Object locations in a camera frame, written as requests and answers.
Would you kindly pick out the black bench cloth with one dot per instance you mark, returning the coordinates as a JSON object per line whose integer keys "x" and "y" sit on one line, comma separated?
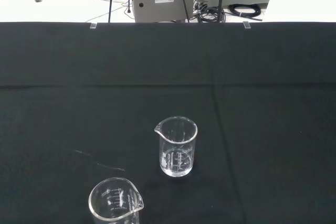
{"x": 78, "y": 90}

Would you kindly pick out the clear plastic cloth clip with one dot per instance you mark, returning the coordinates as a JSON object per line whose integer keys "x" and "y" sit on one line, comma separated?
{"x": 93, "y": 25}
{"x": 246, "y": 24}

